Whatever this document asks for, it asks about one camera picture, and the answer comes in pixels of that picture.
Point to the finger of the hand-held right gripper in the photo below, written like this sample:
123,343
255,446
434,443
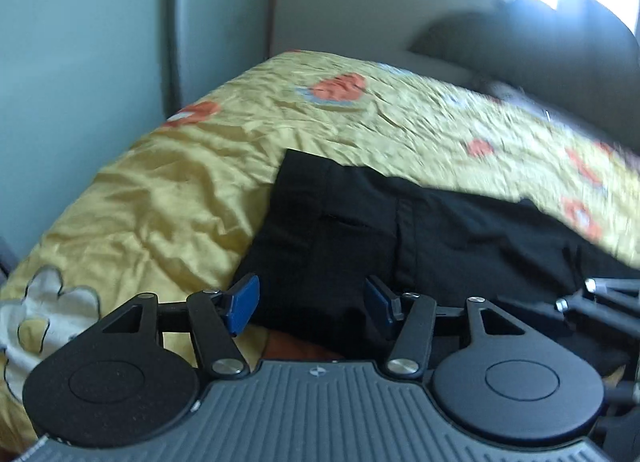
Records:
600,302

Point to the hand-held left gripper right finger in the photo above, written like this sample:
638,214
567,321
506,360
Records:
377,303

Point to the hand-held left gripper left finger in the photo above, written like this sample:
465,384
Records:
243,304

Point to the black pants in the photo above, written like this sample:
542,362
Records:
450,242

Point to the yellow floral blanket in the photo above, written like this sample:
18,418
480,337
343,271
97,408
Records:
165,182

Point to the frosted glass wardrobe door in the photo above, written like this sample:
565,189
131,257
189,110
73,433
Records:
75,92

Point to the grey padded headboard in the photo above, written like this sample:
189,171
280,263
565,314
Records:
525,37

